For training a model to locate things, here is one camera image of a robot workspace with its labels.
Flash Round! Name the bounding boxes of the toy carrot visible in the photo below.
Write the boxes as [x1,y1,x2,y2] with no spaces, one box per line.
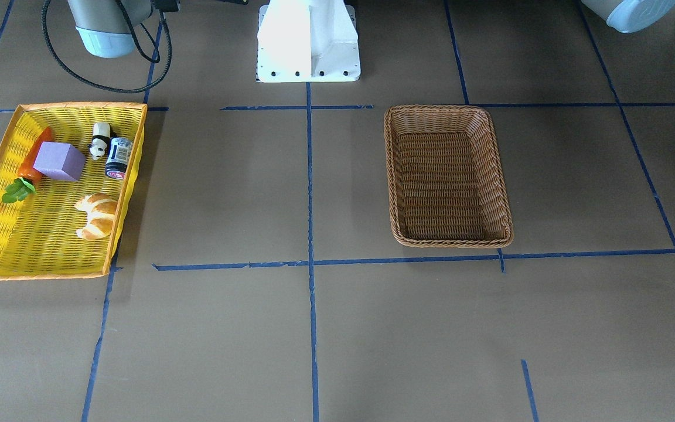
[2,127,53,204]

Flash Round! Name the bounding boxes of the brown wicker basket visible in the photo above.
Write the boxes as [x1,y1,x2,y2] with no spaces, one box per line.
[383,104,514,249]

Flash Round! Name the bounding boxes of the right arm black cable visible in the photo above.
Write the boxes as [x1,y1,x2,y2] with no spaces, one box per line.
[41,0,173,94]

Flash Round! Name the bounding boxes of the toy panda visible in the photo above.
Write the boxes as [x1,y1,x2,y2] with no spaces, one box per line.
[88,122,114,161]

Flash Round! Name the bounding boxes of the toy croissant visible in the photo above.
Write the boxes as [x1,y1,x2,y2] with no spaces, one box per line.
[73,193,118,240]

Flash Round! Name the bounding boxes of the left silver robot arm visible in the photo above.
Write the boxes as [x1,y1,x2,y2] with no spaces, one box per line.
[581,1,675,33]

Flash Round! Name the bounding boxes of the yellow plastic basket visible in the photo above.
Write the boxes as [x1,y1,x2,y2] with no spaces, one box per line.
[0,102,148,280]

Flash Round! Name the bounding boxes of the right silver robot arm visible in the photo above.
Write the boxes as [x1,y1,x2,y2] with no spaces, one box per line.
[68,1,180,59]

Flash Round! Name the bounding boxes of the purple foam cube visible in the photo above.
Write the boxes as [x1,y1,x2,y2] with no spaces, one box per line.
[33,141,87,182]

